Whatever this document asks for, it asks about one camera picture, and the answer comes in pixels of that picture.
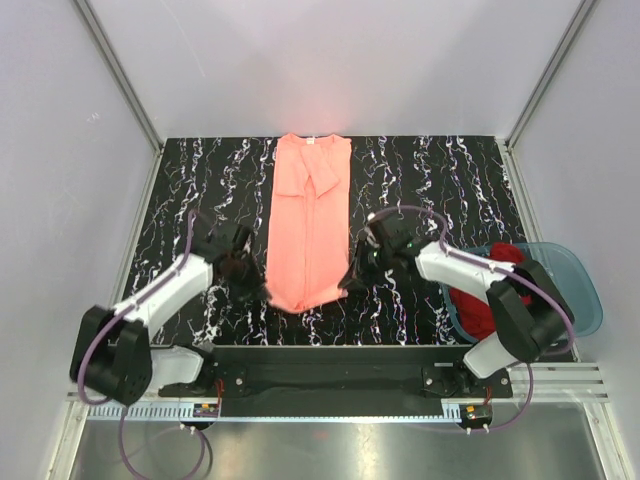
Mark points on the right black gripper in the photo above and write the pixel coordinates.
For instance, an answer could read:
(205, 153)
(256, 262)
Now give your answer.
(359, 277)

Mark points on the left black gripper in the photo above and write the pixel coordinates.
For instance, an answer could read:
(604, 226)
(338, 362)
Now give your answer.
(256, 287)

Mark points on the pink t shirt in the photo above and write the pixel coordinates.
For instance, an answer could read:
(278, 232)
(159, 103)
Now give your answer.
(308, 231)

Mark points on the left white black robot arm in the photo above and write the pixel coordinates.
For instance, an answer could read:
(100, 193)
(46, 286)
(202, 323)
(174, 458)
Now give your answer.
(114, 358)

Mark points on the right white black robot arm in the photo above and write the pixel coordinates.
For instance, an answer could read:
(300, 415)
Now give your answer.
(530, 315)

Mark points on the red t shirt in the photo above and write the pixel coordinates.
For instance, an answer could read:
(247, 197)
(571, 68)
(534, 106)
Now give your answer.
(474, 316)

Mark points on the left small controller board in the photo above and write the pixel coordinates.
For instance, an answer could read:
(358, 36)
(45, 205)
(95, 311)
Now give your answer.
(206, 410)

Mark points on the small controller board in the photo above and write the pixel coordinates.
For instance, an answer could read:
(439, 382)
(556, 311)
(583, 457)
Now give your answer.
(206, 410)
(477, 413)

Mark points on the black marble pattern mat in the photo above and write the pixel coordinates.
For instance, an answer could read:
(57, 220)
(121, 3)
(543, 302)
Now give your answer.
(231, 179)

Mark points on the right small controller board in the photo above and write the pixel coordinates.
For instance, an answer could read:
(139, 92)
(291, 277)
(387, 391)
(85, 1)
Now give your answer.
(477, 413)

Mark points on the blue plastic basket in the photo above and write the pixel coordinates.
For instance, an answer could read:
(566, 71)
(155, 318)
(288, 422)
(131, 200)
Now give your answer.
(570, 278)

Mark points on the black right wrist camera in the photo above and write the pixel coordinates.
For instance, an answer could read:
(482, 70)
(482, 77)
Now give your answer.
(389, 233)

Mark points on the white slotted cable duct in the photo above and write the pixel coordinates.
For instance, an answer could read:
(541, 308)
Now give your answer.
(426, 412)

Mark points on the aluminium rail profile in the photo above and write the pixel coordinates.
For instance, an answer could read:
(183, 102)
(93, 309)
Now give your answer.
(543, 382)

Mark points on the left aluminium frame post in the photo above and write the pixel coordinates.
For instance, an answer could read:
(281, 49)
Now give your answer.
(106, 50)

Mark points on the aluminium frame post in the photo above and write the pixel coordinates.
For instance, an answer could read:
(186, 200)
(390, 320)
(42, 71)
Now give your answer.
(106, 50)
(573, 30)

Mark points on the right aluminium frame post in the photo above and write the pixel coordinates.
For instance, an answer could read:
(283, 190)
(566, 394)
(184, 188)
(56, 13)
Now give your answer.
(573, 30)

